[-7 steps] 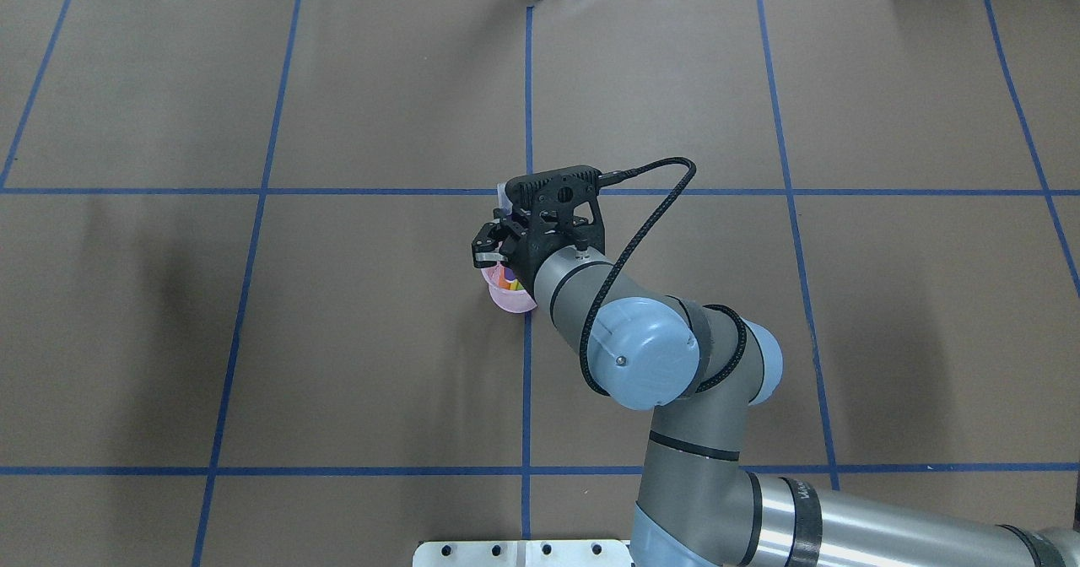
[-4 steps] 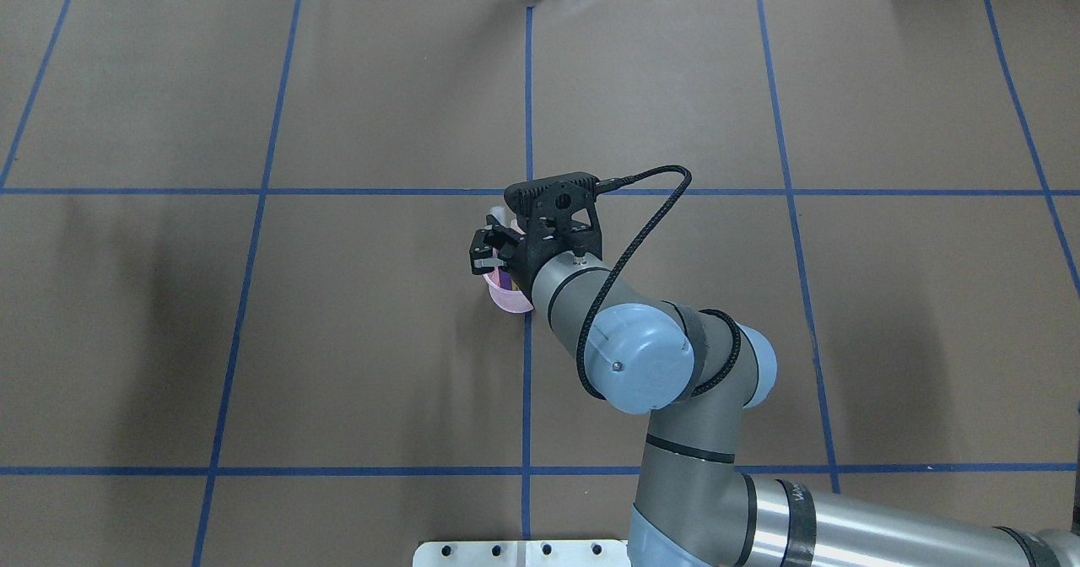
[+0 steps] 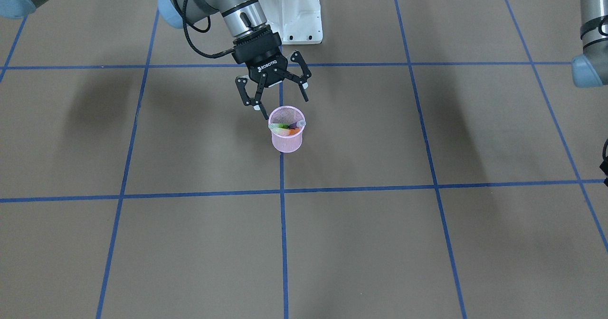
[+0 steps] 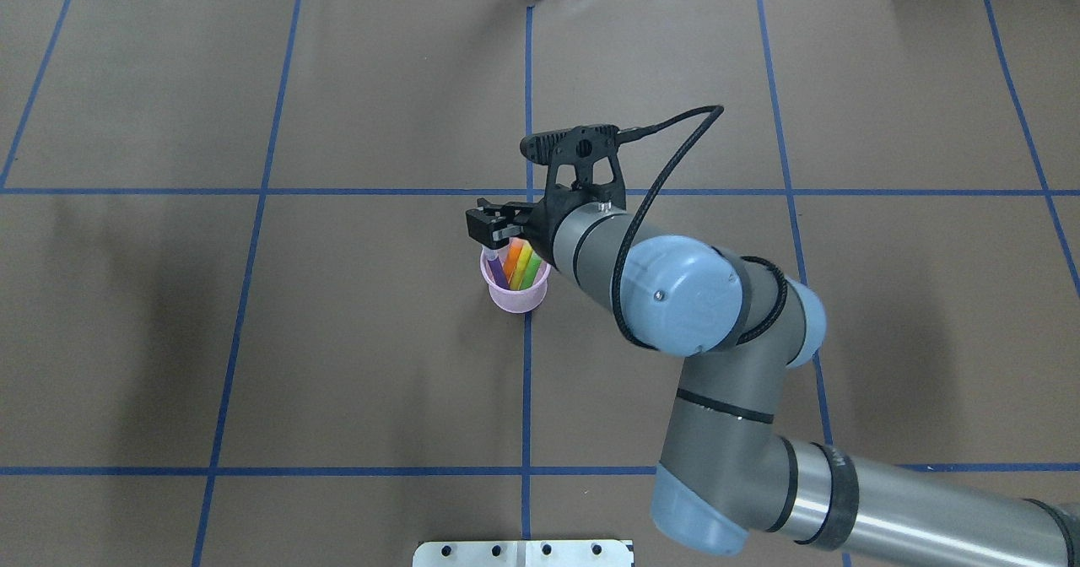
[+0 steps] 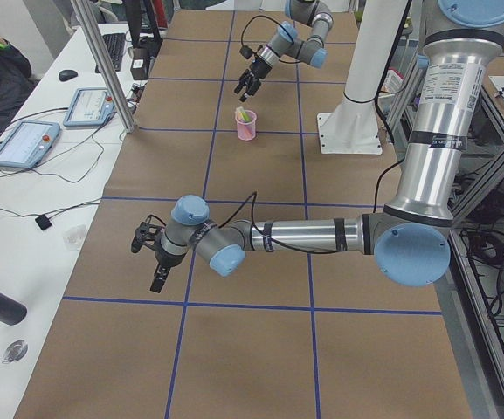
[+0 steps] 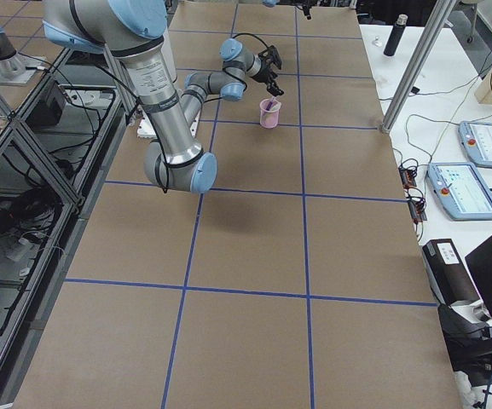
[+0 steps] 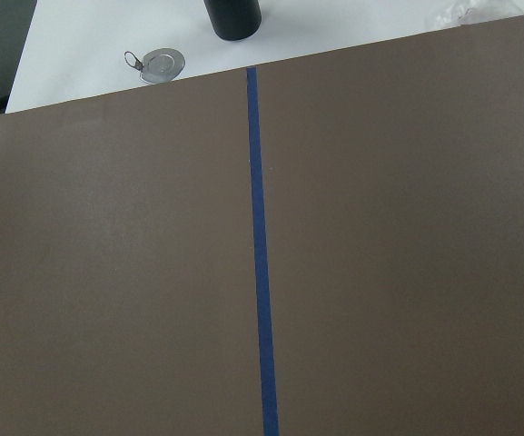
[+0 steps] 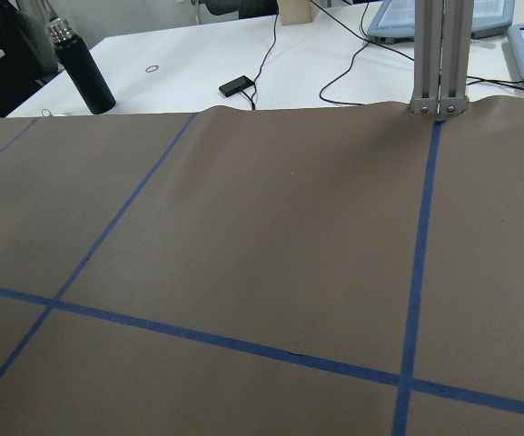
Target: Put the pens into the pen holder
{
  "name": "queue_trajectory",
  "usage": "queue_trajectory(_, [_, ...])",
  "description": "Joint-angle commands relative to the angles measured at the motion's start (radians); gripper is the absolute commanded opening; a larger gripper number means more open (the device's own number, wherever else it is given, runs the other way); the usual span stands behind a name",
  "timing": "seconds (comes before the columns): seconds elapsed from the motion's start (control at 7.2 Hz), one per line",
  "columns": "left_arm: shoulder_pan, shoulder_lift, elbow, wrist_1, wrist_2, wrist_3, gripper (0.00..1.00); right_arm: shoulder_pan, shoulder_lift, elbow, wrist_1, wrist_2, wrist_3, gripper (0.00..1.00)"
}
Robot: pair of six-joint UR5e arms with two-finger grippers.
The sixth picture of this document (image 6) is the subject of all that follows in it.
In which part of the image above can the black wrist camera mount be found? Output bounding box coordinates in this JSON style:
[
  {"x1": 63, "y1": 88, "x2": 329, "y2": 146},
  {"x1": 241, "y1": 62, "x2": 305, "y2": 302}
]
[{"x1": 258, "y1": 45, "x2": 282, "y2": 70}]

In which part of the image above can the pink mesh pen holder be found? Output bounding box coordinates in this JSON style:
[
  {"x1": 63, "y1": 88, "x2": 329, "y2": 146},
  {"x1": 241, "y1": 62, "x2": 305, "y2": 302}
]
[{"x1": 259, "y1": 98, "x2": 281, "y2": 129}]

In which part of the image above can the black box with label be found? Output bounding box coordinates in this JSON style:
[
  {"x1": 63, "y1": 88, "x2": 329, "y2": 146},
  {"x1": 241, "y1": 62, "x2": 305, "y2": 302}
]
[{"x1": 422, "y1": 239, "x2": 480, "y2": 307}]

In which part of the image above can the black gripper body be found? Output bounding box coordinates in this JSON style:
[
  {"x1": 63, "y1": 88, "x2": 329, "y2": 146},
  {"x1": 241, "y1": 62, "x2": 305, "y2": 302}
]
[{"x1": 250, "y1": 55, "x2": 277, "y2": 84}]

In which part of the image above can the near teach pendant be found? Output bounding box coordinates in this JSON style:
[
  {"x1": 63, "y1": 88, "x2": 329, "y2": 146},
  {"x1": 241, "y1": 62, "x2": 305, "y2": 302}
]
[{"x1": 427, "y1": 162, "x2": 492, "y2": 221}]

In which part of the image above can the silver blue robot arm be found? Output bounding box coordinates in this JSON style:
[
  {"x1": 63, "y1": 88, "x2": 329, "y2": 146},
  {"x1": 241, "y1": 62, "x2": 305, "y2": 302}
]
[
  {"x1": 43, "y1": 1, "x2": 217, "y2": 193},
  {"x1": 180, "y1": 32, "x2": 284, "y2": 124}
]

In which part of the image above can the black water bottle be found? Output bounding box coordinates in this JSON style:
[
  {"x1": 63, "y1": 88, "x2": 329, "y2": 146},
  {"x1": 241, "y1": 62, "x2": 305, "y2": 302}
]
[{"x1": 383, "y1": 14, "x2": 408, "y2": 57}]

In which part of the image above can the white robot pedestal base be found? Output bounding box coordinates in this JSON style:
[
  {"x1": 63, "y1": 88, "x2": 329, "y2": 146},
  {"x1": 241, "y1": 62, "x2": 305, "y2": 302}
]
[{"x1": 136, "y1": 0, "x2": 202, "y2": 140}]

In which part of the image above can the small circuit board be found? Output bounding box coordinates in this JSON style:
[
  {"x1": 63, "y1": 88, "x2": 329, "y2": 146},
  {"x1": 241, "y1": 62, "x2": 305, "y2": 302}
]
[{"x1": 398, "y1": 165, "x2": 417, "y2": 189}]

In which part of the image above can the teach pendant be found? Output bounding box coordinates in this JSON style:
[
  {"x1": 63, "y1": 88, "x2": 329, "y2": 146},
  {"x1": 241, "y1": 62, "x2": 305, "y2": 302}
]
[
  {"x1": 458, "y1": 121, "x2": 492, "y2": 169},
  {"x1": 427, "y1": 162, "x2": 492, "y2": 221}
]

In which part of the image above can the black braided cable left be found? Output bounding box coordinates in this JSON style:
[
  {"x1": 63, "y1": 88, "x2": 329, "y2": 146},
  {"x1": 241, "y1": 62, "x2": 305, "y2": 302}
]
[{"x1": 221, "y1": 32, "x2": 272, "y2": 103}]

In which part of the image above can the far teach pendant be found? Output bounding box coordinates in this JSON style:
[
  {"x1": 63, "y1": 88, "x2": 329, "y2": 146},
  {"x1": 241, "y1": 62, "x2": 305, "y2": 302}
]
[{"x1": 458, "y1": 121, "x2": 492, "y2": 169}]

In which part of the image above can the aluminium frame post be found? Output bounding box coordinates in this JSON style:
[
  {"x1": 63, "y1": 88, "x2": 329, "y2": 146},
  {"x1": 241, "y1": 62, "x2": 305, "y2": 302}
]
[{"x1": 379, "y1": 0, "x2": 457, "y2": 134}]

